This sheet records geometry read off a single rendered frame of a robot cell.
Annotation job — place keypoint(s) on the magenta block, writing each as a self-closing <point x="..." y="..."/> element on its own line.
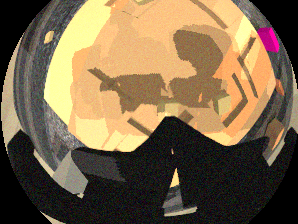
<point x="268" y="39"/>

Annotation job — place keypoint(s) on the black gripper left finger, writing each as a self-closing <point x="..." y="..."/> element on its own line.
<point x="150" y="166"/>

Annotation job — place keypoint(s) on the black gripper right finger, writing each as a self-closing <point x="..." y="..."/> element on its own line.
<point x="202" y="162"/>

